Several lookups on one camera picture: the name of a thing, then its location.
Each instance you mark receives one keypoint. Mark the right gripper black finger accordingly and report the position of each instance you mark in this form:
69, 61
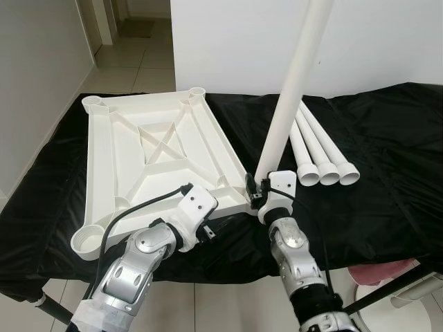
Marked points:
250, 185

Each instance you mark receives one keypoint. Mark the white plastic table leg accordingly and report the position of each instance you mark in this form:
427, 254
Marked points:
294, 83
327, 138
315, 142
302, 149

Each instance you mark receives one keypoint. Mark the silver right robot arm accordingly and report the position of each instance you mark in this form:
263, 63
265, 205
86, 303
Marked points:
294, 249

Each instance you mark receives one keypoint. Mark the black fabric table cover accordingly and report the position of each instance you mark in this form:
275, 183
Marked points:
374, 214

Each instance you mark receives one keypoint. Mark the pink cushion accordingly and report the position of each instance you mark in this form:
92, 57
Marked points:
384, 271

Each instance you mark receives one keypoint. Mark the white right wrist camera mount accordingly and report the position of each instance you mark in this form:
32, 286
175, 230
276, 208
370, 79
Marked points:
282, 185

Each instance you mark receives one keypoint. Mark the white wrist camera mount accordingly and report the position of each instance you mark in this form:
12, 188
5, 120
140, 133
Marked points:
282, 185
195, 206

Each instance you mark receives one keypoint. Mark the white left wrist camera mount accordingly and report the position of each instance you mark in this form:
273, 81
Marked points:
195, 206

